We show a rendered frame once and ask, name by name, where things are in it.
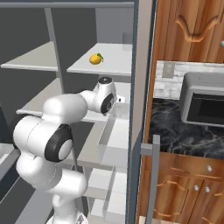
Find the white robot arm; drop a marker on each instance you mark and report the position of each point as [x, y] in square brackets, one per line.
[58, 110]

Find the clear fridge drawer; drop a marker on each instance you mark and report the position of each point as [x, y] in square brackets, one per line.
[116, 140]

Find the beige fridge door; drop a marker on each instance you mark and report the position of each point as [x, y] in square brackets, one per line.
[143, 73]

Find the wide white fridge shelf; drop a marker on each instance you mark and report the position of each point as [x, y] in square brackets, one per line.
[113, 59]

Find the yellow lemon with green leaf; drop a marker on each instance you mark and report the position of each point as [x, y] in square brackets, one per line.
[95, 59]

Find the white freezer drawer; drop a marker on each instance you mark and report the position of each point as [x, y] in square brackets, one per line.
[116, 198]

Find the narrow white fridge shelf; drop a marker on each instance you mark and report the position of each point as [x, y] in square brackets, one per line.
[38, 59]

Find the wooden drawer front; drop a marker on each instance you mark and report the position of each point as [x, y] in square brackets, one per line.
[186, 167]

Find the silver drawer knob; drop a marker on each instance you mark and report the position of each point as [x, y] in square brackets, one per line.
[209, 168]

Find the grey fridge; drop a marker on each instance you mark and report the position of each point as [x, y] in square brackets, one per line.
[26, 26]

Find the grey microwave oven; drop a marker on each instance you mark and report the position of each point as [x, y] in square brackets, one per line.
[201, 99]

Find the wooden base cupboard door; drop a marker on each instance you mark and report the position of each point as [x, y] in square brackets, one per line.
[172, 201]
[211, 208]

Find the silver base cupboard knob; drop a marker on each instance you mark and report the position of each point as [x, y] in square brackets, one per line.
[207, 190]
[196, 188]

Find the grey wall socket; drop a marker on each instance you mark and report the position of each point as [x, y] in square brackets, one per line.
[168, 69]

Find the wooden wall cupboard door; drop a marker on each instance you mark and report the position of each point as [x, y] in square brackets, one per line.
[175, 43]

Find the silver wall cupboard knob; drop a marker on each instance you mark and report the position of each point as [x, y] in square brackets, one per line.
[222, 43]

